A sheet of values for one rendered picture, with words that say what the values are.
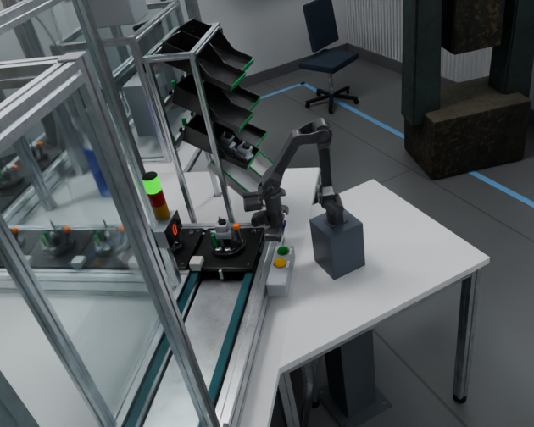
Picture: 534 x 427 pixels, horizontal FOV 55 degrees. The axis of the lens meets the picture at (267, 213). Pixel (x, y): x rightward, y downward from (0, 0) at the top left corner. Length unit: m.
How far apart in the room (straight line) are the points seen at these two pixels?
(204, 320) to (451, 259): 0.92
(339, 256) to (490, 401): 1.14
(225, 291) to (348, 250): 0.47
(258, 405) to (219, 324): 0.31
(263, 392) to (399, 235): 0.86
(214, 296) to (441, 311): 1.51
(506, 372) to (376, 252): 1.04
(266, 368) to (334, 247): 0.48
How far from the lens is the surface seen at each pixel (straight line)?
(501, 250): 3.44
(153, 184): 1.64
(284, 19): 6.18
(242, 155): 2.01
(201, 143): 2.03
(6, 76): 0.83
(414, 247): 2.06
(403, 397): 2.65
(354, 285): 1.90
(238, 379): 1.56
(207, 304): 1.86
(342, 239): 1.84
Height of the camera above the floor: 2.18
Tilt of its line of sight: 35 degrees down
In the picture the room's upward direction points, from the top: 11 degrees counter-clockwise
